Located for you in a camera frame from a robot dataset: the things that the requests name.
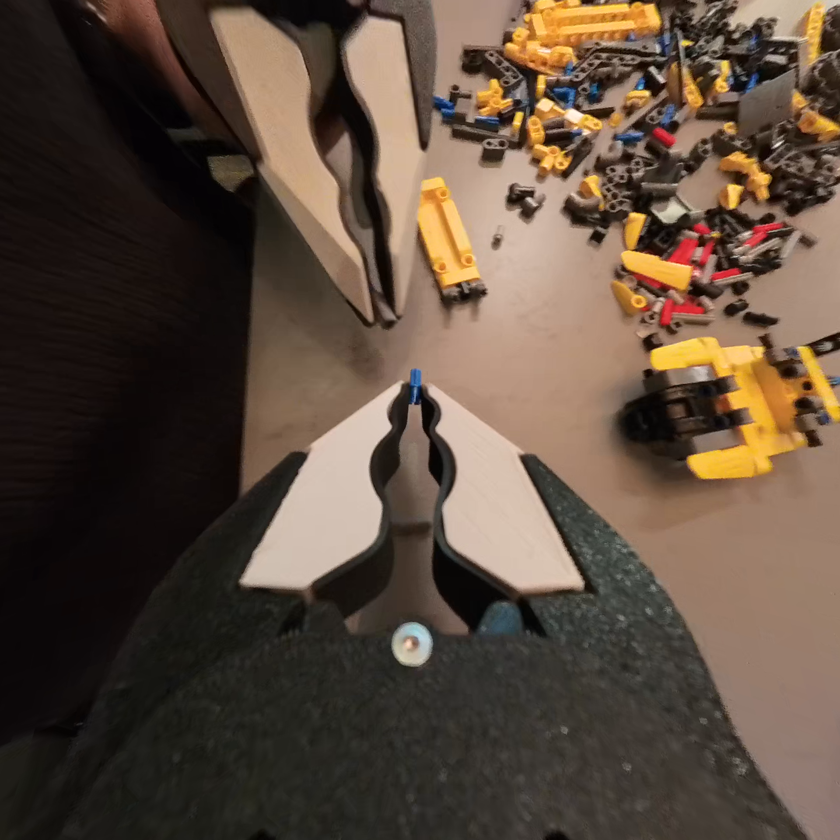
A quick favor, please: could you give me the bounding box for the pile of toy building pieces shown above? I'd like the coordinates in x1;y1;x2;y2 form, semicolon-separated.
432;0;840;349

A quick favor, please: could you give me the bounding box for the small yellow toy vehicle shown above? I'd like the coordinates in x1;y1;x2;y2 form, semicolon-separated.
619;331;840;481

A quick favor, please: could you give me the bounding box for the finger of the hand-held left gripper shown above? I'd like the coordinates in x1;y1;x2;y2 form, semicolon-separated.
209;5;376;327
340;13;429;329

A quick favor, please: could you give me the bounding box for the yellow panel with grey pins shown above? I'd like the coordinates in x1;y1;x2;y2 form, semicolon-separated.
416;177;489;304

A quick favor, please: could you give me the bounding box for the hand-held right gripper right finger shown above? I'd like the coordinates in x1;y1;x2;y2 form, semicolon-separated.
420;382;586;599

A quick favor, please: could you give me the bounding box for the person's black clothed body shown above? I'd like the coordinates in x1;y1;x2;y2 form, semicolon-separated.
0;0;258;749

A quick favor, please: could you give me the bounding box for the person's left hand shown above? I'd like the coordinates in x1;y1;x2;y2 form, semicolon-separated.
98;0;260;165

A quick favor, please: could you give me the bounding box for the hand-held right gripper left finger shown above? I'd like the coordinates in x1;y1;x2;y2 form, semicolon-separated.
238;382;410;598

